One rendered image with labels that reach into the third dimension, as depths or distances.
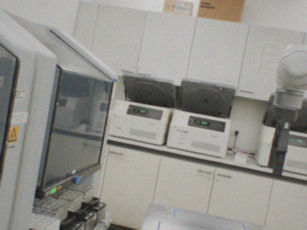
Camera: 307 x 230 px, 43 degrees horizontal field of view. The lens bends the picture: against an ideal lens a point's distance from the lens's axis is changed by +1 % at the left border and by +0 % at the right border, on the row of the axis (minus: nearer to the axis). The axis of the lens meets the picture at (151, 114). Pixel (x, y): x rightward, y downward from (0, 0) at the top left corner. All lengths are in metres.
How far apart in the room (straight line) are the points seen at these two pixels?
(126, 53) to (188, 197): 1.56
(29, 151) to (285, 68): 0.79
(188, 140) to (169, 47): 0.97
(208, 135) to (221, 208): 0.67
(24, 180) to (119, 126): 2.50
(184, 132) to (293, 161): 0.99
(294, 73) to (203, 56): 2.77
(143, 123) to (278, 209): 1.43
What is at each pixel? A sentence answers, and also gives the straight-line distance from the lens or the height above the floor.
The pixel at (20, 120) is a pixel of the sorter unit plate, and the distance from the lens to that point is 1.14.
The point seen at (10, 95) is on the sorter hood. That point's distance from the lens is 1.05.
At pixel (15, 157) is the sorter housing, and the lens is 1.16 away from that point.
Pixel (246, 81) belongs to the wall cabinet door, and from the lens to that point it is 3.84.
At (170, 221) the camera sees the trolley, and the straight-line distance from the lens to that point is 1.80.
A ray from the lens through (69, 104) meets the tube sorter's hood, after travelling 1.40.
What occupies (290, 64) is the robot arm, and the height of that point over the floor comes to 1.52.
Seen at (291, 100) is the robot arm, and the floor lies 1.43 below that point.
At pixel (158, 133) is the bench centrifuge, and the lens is 3.59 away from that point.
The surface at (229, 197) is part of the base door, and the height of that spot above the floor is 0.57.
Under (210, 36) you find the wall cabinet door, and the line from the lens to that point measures 3.89.
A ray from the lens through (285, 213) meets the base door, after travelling 3.70.
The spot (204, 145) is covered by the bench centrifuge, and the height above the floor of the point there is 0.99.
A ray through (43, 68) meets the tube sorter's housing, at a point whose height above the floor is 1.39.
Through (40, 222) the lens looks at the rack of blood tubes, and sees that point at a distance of 1.44.
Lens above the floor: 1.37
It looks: 3 degrees down
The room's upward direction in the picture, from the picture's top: 10 degrees clockwise
